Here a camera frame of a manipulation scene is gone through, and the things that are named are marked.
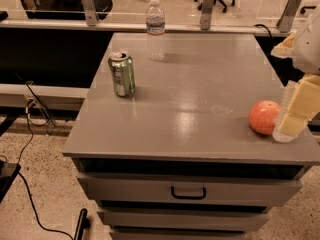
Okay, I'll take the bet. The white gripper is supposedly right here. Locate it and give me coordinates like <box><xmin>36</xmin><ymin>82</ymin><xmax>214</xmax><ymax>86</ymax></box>
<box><xmin>271</xmin><ymin>5</ymin><xmax>320</xmax><ymax>143</ymax></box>

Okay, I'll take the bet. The red orange apple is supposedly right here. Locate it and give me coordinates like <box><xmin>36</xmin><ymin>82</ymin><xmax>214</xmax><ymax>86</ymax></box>
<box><xmin>249</xmin><ymin>100</ymin><xmax>281</xmax><ymax>135</ymax></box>

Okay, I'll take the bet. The green soda can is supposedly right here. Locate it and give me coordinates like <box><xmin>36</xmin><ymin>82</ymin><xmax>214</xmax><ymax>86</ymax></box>
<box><xmin>108</xmin><ymin>51</ymin><xmax>135</xmax><ymax>97</ymax></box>

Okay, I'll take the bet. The grey drawer cabinet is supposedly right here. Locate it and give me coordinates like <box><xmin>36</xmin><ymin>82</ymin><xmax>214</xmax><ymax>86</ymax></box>
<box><xmin>64</xmin><ymin>33</ymin><xmax>319</xmax><ymax>240</ymax></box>

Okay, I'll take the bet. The clear plastic water bottle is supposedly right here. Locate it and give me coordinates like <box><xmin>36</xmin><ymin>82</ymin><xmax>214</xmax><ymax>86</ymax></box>
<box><xmin>146</xmin><ymin>0</ymin><xmax>165</xmax><ymax>61</ymax></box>

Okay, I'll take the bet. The black stand foot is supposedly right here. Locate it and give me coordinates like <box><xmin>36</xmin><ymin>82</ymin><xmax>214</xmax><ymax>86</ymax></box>
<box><xmin>74</xmin><ymin>208</ymin><xmax>90</xmax><ymax>240</ymax></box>

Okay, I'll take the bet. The black bag behind glass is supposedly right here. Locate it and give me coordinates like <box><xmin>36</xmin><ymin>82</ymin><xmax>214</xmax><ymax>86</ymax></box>
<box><xmin>20</xmin><ymin>0</ymin><xmax>113</xmax><ymax>20</ymax></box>

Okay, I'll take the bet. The black device on floor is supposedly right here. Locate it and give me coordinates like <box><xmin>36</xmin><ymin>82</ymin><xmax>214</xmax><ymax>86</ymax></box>
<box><xmin>0</xmin><ymin>161</ymin><xmax>21</xmax><ymax>203</ymax></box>

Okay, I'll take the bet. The metal rail post right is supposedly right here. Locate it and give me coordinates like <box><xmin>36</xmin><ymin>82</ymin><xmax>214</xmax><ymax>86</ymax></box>
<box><xmin>276</xmin><ymin>0</ymin><xmax>302</xmax><ymax>33</ymax></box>

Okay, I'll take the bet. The metal rail post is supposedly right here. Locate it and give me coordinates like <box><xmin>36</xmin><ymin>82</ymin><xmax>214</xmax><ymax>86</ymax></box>
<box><xmin>276</xmin><ymin>0</ymin><xmax>302</xmax><ymax>33</ymax></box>
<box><xmin>81</xmin><ymin>0</ymin><xmax>98</xmax><ymax>26</ymax></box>
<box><xmin>200</xmin><ymin>0</ymin><xmax>214</xmax><ymax>30</ymax></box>

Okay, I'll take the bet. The metal rail post middle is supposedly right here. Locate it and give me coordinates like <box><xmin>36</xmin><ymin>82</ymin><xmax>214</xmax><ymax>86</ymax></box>
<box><xmin>200</xmin><ymin>0</ymin><xmax>214</xmax><ymax>30</ymax></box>

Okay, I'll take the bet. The black drawer handle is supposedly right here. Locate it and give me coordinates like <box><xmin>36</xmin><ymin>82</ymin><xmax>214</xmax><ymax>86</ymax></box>
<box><xmin>170</xmin><ymin>186</ymin><xmax>207</xmax><ymax>200</ymax></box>

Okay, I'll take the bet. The metal rail post left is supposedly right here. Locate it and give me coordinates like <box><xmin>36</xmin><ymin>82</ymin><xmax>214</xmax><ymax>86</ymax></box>
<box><xmin>81</xmin><ymin>0</ymin><xmax>98</xmax><ymax>26</ymax></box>

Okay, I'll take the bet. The black floor cable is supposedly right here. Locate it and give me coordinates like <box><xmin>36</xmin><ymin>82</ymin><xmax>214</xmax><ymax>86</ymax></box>
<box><xmin>0</xmin><ymin>81</ymin><xmax>75</xmax><ymax>240</ymax></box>

